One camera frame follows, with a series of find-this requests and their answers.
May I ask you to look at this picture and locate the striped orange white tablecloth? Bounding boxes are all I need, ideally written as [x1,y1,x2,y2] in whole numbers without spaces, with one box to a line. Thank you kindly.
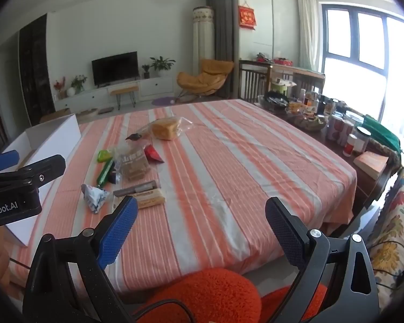
[8,100,357,294]

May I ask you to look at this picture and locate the white cardboard box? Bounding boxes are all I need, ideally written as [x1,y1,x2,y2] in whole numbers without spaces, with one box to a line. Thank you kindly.
[0,114,82,247]

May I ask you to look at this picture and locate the white crumpled snack wrapper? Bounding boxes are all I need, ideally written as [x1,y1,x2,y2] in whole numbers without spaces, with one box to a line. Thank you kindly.
[81,184,111,214]

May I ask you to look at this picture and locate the white standing air conditioner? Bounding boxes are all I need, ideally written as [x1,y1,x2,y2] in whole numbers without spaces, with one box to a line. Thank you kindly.
[193,6,215,75]

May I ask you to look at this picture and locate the orange book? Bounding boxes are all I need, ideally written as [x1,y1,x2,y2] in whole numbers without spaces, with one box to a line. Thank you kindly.
[353,151,388,180]

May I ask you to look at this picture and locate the red wall calendar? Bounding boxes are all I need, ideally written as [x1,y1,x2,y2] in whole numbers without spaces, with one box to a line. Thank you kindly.
[239,6,257,30]

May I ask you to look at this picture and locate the red triangular snack packet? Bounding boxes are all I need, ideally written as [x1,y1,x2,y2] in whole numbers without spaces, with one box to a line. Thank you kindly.
[144,144,164,163]

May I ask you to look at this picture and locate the green potted plant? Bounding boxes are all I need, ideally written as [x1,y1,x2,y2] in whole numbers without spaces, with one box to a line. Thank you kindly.
[150,56,176,77]

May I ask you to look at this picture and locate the small black snack packet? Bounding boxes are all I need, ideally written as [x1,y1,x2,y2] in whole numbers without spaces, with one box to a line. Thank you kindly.
[126,133,142,142]

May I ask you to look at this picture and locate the small wooden bench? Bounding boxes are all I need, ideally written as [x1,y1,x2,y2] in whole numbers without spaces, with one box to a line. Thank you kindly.
[109,85,139,110]

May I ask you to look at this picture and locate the yellow lounge chair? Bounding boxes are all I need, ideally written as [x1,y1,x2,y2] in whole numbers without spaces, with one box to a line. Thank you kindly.
[176,59,234,98]

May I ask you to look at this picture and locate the brown chocolate bar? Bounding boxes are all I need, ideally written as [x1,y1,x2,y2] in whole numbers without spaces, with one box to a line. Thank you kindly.
[113,180,158,198]

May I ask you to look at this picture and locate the white tv cabinet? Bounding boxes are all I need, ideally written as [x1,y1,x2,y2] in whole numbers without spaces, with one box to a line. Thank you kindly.
[54,77,174,113]

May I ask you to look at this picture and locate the wooden crib rail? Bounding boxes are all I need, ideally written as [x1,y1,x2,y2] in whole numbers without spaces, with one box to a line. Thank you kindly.
[239,60,325,103]

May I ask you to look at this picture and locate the floral sofa cover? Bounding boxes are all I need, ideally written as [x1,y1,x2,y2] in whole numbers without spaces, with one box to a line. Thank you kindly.
[367,168,404,310]

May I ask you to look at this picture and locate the black flat television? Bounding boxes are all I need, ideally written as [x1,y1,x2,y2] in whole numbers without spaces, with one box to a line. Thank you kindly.
[92,52,139,86]

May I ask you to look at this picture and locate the bagged bread loaf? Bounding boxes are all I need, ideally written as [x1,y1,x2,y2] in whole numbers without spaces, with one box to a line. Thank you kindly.
[136,116,193,141]

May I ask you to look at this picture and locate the green cloth bag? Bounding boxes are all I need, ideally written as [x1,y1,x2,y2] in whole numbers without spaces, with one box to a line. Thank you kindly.
[363,114,401,155]

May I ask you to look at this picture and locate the dark green snack stick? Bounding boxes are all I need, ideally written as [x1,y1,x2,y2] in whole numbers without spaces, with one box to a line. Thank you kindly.
[96,157,114,188]

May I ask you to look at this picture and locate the white jar red label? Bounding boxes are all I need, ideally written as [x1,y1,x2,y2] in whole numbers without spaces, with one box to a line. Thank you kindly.
[342,134,357,157]

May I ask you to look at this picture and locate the orange fuzzy cushion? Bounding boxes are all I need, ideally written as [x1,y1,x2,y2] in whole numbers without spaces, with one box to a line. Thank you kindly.
[134,268,329,323]

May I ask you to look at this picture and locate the tan wafer bar pack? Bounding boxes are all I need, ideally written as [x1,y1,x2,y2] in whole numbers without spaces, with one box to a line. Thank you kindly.
[130,188,166,209]

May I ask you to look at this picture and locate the clear bag brown hawthorn bars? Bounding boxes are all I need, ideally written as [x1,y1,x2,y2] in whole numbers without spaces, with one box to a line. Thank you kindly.
[114,141,151,181]

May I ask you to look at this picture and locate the flower vase with bouquet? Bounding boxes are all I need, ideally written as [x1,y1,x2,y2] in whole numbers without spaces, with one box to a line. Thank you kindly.
[66,74,87,97]

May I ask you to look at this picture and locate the light green snack packet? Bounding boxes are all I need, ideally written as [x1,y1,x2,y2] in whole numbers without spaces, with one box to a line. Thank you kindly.
[97,149,113,163]

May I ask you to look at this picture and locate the grey curtain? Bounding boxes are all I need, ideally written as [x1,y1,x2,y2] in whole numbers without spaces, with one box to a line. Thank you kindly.
[206,0,239,99]

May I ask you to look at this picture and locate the snack basket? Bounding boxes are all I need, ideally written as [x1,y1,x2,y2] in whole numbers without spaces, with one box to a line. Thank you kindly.
[286,109,327,132]

